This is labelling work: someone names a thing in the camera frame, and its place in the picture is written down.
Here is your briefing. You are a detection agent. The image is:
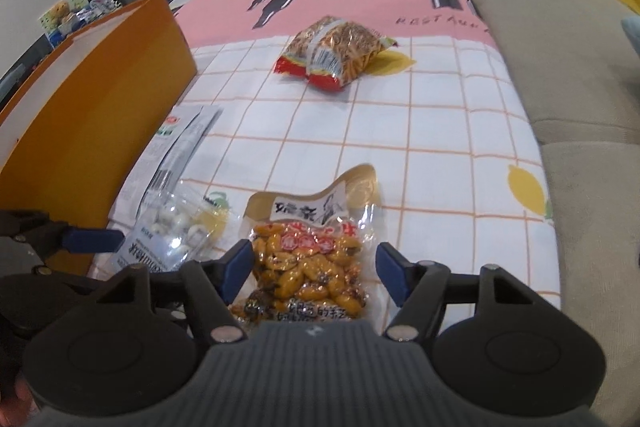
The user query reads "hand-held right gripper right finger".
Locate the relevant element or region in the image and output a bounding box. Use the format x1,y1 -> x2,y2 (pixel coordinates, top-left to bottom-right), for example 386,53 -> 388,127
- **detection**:
375,241 -> 544,344

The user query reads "clear packet of white candies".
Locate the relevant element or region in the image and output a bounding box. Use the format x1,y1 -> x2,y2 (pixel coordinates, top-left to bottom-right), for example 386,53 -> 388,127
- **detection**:
113,178 -> 229,274

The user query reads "beige sofa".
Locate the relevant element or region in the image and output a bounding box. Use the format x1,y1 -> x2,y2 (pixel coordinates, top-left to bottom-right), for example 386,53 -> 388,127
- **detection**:
434,0 -> 640,427

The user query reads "yellow bean snack packet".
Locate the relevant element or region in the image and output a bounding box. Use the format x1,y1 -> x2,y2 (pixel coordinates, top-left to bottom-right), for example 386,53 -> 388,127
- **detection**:
226,163 -> 382,324

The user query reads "long white snack packet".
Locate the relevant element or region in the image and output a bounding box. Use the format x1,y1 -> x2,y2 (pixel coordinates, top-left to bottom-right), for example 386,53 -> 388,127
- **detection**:
119,103 -> 225,208

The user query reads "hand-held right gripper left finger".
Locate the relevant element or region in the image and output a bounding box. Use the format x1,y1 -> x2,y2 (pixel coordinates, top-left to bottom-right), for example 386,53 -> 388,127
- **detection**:
106,239 -> 255,344

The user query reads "teal pillow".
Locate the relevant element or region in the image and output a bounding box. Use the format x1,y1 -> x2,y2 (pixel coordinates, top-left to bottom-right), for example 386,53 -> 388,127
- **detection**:
621,17 -> 640,54

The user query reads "brown noodle snack packet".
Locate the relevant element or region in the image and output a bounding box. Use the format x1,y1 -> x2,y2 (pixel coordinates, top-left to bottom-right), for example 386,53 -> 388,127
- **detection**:
305,23 -> 399,94
273,16 -> 352,78

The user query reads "orange cardboard box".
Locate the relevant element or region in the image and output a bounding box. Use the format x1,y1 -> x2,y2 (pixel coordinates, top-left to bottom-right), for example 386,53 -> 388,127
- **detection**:
0,0 -> 199,269

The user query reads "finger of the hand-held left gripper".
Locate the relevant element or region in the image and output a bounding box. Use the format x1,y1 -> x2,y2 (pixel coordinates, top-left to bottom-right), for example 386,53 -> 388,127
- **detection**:
0,264 -> 110,339
0,208 -> 126,259

